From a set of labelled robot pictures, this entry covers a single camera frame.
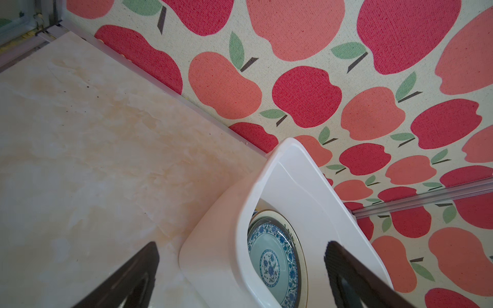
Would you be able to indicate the beige bamboo print plate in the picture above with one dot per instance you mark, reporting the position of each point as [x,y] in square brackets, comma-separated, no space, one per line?
[302,260]

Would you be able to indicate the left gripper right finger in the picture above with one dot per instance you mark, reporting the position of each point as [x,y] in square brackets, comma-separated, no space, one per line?
[354,285]

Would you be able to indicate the blue green patterned plate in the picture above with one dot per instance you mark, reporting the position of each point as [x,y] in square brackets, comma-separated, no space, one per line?
[275,260]

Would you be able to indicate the aluminium frame post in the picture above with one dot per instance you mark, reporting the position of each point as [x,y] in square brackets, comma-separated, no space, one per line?
[27,26]
[452,193]

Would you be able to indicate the right aluminium frame post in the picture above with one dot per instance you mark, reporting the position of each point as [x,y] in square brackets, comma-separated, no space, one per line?
[452,193]

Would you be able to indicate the left aluminium frame post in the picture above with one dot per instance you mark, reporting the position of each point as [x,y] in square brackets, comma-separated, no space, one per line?
[27,26]

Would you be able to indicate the white plastic bin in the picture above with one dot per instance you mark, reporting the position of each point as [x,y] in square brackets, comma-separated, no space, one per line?
[215,258]

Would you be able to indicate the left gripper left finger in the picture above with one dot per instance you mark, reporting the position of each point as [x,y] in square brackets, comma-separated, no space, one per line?
[131,285]

